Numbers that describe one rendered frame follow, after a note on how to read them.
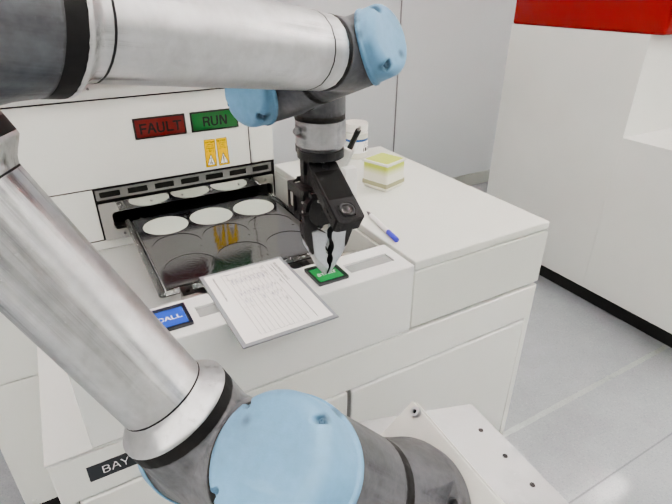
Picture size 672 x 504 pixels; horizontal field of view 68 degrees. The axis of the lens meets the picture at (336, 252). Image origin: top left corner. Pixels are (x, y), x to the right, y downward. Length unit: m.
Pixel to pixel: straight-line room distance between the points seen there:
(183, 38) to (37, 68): 0.10
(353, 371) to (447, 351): 0.23
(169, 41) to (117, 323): 0.23
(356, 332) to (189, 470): 0.45
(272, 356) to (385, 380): 0.27
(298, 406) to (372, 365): 0.54
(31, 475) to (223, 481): 1.30
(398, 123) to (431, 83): 0.35
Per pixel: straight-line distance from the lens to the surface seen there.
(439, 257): 0.92
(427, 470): 0.54
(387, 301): 0.88
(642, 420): 2.21
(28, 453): 1.67
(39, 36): 0.33
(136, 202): 1.29
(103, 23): 0.36
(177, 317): 0.77
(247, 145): 1.34
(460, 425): 0.80
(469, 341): 1.11
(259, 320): 0.74
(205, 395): 0.50
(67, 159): 1.26
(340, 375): 0.92
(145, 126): 1.26
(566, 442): 2.00
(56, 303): 0.44
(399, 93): 3.42
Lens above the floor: 1.39
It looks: 28 degrees down
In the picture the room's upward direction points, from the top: straight up
